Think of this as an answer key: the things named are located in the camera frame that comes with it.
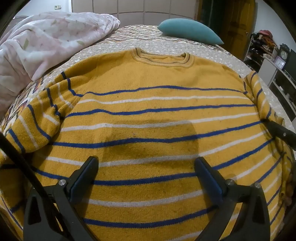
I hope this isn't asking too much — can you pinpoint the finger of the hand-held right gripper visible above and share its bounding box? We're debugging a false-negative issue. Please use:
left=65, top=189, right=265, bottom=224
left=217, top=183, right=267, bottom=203
left=261, top=119, right=296, bottom=149

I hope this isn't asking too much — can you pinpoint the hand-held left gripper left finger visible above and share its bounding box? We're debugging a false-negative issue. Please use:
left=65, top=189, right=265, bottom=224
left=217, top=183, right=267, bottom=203
left=23, top=156, right=100, bottom=241

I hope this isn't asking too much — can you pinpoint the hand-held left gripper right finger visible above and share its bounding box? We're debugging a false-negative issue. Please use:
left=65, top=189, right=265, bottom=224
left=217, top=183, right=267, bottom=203
left=194, top=158, right=271, bottom=241

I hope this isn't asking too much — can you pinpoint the yellow striped sweater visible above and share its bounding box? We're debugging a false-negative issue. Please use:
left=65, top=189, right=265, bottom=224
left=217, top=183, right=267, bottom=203
left=0, top=47, right=294, bottom=241

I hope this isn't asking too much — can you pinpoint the white cabinet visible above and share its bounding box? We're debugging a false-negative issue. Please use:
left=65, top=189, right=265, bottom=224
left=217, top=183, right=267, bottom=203
left=259, top=56, right=296, bottom=116

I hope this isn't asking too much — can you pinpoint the dark table clock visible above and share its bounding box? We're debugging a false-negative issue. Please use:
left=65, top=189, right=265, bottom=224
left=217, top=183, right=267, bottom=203
left=279, top=44, right=290, bottom=65

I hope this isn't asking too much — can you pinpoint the cluttered shelf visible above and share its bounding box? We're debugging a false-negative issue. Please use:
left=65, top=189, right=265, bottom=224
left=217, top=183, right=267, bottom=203
left=243, top=30, right=280, bottom=67

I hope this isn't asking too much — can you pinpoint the wooden door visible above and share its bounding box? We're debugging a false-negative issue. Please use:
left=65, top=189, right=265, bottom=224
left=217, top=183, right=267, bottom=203
left=222, top=0, right=257, bottom=61

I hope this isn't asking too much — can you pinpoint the teal pillow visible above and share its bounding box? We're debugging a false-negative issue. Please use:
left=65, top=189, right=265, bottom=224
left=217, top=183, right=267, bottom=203
left=157, top=19, right=224, bottom=45

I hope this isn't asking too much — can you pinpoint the beige quilted bedspread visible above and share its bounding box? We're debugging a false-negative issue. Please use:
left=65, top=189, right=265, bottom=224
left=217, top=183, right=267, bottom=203
left=0, top=35, right=294, bottom=139

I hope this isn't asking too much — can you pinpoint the pink floral blanket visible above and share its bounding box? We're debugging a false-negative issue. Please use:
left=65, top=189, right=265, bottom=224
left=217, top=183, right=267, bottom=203
left=0, top=12, right=121, bottom=118

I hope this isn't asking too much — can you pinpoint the zigzag patterned bed sheet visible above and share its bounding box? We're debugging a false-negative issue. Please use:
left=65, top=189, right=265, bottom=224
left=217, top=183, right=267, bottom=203
left=0, top=24, right=225, bottom=130

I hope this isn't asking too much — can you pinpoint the white wardrobe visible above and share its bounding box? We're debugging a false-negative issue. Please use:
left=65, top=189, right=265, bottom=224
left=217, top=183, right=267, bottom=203
left=71, top=0, right=199, bottom=20

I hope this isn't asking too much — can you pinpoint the black cable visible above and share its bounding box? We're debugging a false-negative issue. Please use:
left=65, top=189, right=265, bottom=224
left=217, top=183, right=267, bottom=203
left=0, top=132, right=72, bottom=241

